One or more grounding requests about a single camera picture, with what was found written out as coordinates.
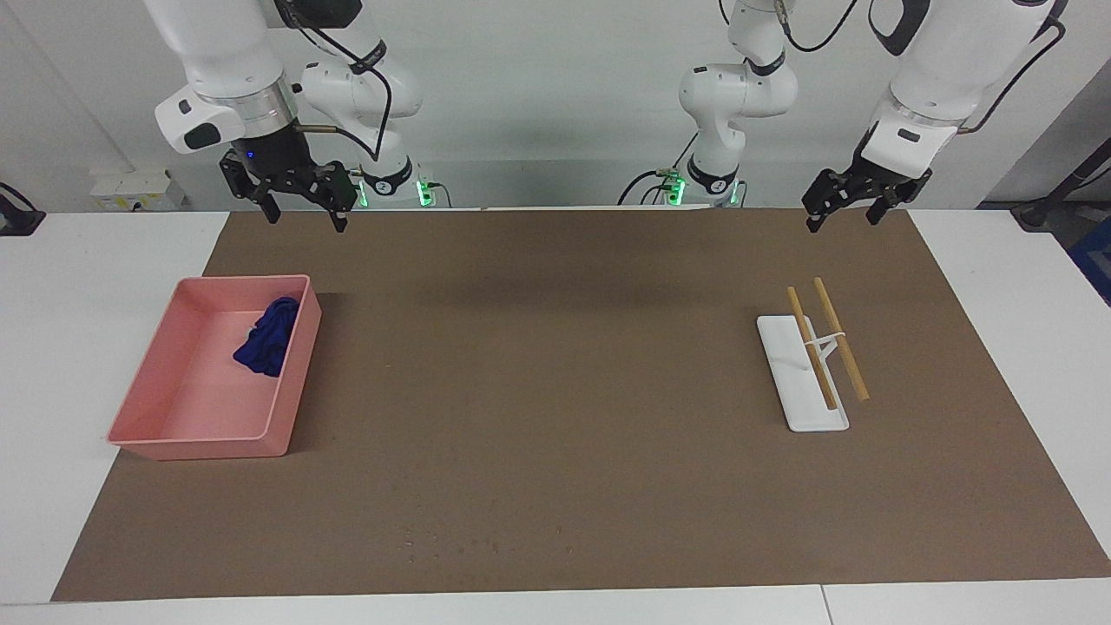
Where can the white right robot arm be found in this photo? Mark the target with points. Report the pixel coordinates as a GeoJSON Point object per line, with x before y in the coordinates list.
{"type": "Point", "coordinates": [226, 52]}

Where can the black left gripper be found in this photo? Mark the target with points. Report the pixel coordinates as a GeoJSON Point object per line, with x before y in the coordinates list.
{"type": "Point", "coordinates": [890, 182]}

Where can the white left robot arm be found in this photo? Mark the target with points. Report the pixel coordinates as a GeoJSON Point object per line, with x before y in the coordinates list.
{"type": "Point", "coordinates": [946, 61]}

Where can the pink plastic bin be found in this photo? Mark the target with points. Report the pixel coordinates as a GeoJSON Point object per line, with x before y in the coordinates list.
{"type": "Point", "coordinates": [200, 399]}

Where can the blue towel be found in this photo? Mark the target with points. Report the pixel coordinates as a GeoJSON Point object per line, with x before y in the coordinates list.
{"type": "Point", "coordinates": [269, 343]}

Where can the white power strip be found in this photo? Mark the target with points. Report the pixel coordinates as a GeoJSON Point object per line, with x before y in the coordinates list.
{"type": "Point", "coordinates": [130, 191]}

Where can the brown table mat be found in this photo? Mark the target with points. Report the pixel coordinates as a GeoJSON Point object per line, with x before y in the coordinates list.
{"type": "Point", "coordinates": [564, 391]}

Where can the white rack with wooden bars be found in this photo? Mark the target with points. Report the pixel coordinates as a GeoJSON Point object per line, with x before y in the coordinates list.
{"type": "Point", "coordinates": [811, 408]}

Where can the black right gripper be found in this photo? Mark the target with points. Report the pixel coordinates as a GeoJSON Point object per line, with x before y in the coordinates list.
{"type": "Point", "coordinates": [282, 165]}

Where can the black clamp mount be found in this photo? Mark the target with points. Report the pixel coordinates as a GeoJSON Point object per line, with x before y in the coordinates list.
{"type": "Point", "coordinates": [17, 217]}

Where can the black stand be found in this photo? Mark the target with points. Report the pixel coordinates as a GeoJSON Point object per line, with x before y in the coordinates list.
{"type": "Point", "coordinates": [1063, 189]}

